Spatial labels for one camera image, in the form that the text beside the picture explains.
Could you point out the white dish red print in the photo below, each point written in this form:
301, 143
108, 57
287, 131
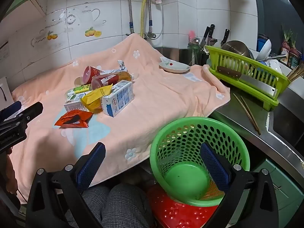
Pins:
175, 67

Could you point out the person's left hand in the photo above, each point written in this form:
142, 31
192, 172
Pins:
13, 175

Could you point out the peach flower towel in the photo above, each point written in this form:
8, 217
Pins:
154, 104

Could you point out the red plastic stool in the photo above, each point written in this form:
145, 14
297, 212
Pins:
180, 218

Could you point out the red paper cup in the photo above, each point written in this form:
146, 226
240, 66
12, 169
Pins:
91, 72

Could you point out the green plastic basket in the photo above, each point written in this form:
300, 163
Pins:
187, 180

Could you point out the steel sink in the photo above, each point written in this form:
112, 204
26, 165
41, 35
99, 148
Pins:
287, 123

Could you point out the green white drink carton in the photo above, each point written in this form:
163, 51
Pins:
77, 91

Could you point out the bundle of chopsticks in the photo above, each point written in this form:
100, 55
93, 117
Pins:
295, 73

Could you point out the white blue milk carton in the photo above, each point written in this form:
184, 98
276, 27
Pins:
118, 99

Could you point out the white paper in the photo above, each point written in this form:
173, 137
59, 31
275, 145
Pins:
122, 64

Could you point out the green dish rack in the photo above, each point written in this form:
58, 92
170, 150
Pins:
270, 103

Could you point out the steel pot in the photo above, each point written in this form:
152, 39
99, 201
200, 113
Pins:
235, 47

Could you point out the person's grey plaid legs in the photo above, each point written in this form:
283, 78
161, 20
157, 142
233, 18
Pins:
123, 206

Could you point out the pink brush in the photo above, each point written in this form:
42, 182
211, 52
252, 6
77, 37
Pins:
191, 35

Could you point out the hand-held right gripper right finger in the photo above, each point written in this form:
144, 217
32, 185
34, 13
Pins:
213, 163

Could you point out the wooden chopstick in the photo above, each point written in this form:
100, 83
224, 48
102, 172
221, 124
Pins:
250, 113
245, 113

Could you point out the sprouting plant in jar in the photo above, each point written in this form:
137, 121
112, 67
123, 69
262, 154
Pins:
294, 52
286, 42

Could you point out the white bowl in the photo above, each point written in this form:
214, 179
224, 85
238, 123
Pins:
267, 48

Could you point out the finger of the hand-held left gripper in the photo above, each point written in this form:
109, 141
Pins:
11, 108
33, 110

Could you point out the green cabinet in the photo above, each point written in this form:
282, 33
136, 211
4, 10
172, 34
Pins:
275, 187

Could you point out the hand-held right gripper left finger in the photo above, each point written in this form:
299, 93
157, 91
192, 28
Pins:
91, 166

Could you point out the orange snack wrapper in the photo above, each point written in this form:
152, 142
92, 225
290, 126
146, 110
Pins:
83, 116

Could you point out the lidded plastic cup red print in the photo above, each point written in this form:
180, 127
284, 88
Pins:
114, 78

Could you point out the green glass utensil jar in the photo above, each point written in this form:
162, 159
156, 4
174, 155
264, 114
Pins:
193, 52

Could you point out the yellow snack wrapper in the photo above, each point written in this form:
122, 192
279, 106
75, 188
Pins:
92, 99

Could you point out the steel funnel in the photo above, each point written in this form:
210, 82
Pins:
275, 57

